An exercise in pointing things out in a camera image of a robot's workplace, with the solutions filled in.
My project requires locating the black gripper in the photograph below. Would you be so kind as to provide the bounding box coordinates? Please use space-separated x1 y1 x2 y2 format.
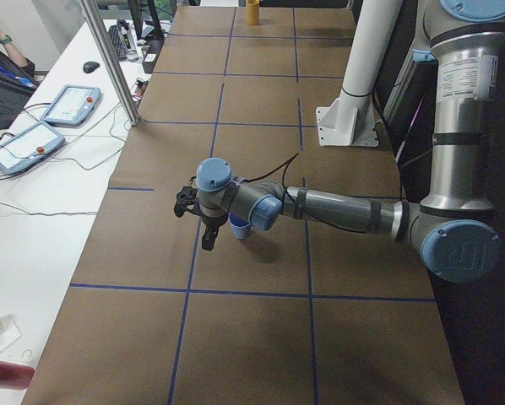
201 214 228 251

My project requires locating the blue ribbed cup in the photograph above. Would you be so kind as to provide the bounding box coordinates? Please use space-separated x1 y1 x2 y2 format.
228 213 251 240

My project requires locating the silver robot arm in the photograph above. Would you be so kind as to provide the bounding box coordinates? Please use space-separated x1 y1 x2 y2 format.
182 1 505 283

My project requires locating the wooden bamboo cup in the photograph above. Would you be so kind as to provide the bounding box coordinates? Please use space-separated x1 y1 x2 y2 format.
246 0 260 26

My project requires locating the far teach pendant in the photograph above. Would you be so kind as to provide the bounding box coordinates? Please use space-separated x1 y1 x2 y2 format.
41 84 101 127

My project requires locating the teach pendant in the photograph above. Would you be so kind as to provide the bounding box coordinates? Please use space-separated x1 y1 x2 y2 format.
41 84 101 127
0 121 65 175

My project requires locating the near teach pendant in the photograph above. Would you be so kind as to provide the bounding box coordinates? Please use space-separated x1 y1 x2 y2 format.
0 121 65 175

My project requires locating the black computer mouse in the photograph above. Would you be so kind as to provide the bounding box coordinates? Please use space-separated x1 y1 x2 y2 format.
83 61 100 74

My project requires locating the black keyboard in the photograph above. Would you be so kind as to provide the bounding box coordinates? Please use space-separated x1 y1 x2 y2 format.
107 24 133 60

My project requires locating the seated person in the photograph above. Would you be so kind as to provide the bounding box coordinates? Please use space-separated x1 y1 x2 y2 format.
0 27 39 130

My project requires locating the red cylinder bottle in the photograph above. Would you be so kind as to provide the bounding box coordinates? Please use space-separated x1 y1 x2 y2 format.
0 360 35 390

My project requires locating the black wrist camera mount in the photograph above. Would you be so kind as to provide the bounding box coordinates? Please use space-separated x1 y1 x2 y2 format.
173 176 201 218

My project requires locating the white pedestal column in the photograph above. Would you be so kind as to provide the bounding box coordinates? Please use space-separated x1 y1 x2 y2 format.
316 0 402 147

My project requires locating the aluminium frame post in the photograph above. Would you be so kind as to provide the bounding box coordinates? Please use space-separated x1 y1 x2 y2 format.
79 0 140 127

